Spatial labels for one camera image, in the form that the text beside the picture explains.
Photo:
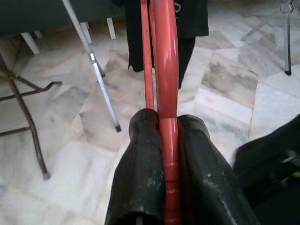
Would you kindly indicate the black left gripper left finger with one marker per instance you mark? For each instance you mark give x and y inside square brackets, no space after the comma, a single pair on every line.
[140,175]

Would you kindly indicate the black shirt with green logo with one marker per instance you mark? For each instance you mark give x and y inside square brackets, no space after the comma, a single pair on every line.
[192,18]

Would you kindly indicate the black TV console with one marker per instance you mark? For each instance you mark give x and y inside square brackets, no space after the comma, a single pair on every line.
[47,14]

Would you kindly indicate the black shirt with lime print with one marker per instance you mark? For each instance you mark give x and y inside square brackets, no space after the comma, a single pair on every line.
[257,164]

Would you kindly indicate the red hanger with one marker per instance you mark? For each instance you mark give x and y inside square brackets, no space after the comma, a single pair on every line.
[167,70]

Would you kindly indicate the marble-pattern folding table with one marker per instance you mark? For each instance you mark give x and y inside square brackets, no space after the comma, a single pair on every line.
[35,140]

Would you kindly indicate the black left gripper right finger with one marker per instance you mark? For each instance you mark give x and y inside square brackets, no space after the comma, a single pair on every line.
[206,187]

